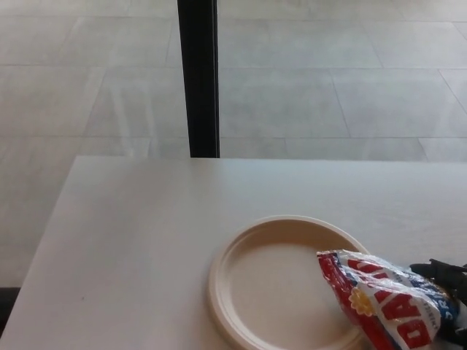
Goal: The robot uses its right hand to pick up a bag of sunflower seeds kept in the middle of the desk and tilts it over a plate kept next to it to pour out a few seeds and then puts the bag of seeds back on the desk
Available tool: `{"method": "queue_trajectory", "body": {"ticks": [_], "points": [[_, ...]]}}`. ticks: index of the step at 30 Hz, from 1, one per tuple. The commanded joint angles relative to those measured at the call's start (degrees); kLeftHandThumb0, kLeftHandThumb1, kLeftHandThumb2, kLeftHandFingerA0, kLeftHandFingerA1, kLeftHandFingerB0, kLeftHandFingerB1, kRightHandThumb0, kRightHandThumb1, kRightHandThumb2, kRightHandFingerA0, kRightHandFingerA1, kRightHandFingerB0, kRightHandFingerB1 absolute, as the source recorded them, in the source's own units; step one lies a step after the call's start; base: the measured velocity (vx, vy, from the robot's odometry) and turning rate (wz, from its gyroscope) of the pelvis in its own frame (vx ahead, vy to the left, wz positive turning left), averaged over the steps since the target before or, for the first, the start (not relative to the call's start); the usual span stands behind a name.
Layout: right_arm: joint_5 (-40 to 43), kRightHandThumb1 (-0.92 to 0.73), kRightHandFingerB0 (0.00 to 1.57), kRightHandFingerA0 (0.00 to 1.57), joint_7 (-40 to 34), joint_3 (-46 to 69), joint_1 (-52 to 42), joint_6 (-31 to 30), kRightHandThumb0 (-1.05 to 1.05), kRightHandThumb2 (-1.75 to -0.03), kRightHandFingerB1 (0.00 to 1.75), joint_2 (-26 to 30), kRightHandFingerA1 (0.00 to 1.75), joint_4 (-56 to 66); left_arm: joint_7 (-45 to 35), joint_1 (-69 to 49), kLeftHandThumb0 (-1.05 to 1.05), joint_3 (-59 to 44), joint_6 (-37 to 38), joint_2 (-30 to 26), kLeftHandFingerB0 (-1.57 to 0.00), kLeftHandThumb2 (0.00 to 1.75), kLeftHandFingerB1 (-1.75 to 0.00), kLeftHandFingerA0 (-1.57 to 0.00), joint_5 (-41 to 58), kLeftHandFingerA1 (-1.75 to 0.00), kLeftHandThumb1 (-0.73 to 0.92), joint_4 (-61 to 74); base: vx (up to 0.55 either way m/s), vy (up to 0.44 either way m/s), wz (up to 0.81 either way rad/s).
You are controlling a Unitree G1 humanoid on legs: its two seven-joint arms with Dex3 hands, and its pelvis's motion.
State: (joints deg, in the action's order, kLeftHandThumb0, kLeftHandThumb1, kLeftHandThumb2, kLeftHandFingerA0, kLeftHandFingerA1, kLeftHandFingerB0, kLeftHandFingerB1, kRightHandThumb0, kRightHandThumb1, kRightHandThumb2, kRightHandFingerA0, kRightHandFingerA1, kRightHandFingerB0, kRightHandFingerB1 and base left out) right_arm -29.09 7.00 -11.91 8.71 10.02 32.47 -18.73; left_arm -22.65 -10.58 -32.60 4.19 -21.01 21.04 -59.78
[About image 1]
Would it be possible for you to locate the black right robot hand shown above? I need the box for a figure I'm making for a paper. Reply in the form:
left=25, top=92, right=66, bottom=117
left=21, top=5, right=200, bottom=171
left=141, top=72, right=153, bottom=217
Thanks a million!
left=409, top=258, right=467, bottom=350

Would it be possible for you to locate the red white sunflower seed bag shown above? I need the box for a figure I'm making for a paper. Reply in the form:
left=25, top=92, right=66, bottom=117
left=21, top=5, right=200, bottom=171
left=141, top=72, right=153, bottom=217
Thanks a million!
left=315, top=249, right=461, bottom=350

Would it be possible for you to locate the cream round paper plate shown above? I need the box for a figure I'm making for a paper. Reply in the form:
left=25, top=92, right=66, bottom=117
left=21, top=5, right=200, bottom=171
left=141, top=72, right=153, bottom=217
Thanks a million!
left=208, top=214, right=371, bottom=350

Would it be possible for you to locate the black vertical window post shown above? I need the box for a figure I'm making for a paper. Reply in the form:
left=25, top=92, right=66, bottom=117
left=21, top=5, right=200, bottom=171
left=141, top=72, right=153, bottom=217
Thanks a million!
left=176, top=0, right=221, bottom=159

